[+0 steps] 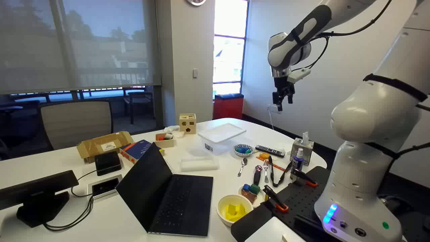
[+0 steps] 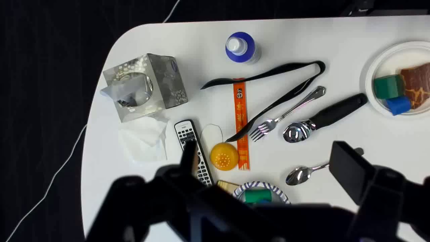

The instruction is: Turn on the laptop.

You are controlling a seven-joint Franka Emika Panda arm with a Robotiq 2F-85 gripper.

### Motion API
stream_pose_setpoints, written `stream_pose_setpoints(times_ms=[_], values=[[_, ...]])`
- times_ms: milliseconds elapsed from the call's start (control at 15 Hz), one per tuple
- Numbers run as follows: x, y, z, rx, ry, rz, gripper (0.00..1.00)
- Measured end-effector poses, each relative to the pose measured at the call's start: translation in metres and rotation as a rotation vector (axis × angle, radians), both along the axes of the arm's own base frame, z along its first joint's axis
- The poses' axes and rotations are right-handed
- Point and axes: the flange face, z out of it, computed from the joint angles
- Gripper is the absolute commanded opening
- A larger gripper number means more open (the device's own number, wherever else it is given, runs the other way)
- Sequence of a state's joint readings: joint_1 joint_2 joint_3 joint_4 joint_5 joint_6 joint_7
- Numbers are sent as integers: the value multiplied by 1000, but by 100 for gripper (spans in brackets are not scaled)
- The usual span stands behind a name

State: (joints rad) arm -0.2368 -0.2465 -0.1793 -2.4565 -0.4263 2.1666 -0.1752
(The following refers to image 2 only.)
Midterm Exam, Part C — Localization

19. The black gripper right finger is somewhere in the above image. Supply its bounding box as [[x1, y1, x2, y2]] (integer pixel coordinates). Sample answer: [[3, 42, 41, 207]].
[[327, 140, 377, 207]]

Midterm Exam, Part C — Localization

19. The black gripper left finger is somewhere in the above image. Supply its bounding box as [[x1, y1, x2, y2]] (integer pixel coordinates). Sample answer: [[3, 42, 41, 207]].
[[178, 140, 198, 179]]

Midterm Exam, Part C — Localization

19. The black remote control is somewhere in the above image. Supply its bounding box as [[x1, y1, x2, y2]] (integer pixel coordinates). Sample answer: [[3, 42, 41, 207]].
[[171, 118, 214, 187]]

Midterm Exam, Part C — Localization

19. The yellow ball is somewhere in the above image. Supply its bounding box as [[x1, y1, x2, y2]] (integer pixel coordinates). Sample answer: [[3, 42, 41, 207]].
[[208, 141, 240, 172]]

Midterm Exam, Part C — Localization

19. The small wooden block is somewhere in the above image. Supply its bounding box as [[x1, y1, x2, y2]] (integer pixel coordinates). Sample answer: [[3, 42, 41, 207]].
[[216, 179, 241, 195]]

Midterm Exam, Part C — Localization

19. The crumpled white tissue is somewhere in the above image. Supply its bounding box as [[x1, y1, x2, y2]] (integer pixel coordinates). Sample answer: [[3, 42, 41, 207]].
[[118, 113, 170, 163]]

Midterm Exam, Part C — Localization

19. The silver spoon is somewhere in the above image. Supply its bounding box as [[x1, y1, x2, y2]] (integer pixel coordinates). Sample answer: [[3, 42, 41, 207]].
[[284, 146, 365, 187]]

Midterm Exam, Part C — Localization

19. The blue patterned paper plate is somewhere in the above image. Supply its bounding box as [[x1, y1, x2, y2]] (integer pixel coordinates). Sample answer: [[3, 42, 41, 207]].
[[231, 180, 291, 206]]

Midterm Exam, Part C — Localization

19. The green block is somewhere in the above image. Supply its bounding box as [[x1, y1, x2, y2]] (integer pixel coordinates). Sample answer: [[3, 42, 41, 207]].
[[243, 188, 274, 206], [372, 74, 405, 101]]

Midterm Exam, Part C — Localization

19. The blue block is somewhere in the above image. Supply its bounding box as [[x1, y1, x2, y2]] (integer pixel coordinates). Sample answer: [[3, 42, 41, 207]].
[[384, 95, 412, 117]]

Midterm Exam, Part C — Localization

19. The white bottle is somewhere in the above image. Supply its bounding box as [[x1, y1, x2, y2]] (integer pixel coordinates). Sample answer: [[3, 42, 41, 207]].
[[102, 52, 189, 124]]

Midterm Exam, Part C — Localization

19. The silver fork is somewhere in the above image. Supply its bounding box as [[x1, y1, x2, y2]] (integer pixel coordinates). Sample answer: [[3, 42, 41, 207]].
[[248, 85, 327, 144]]

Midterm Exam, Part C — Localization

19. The white plate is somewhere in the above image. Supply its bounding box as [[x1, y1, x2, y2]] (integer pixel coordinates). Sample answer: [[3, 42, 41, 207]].
[[362, 40, 430, 120]]

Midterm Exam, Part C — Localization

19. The brown giraffe-patterned block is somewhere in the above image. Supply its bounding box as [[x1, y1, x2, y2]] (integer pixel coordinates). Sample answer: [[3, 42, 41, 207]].
[[399, 62, 430, 110]]

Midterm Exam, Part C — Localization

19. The clear bottle with blue cap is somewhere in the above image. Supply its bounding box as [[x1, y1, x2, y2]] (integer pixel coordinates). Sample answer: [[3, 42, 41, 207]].
[[224, 30, 260, 64]]

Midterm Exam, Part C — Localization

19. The white string loop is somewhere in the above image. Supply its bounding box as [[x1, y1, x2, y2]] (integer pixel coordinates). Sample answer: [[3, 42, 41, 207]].
[[198, 122, 224, 148]]

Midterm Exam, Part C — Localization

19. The black-handled metal scoop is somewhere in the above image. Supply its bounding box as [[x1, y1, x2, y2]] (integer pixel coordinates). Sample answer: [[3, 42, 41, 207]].
[[282, 91, 369, 144]]

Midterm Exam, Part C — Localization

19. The orange ribbon strap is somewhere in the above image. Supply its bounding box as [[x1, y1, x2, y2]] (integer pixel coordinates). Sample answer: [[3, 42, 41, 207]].
[[232, 78, 251, 172]]

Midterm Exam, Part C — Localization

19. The black strap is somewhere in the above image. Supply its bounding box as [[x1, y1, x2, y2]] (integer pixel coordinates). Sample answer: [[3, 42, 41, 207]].
[[200, 59, 327, 144]]

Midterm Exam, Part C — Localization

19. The thin white cable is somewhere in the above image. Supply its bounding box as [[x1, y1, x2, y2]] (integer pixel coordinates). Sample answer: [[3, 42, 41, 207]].
[[3, 0, 181, 242]]

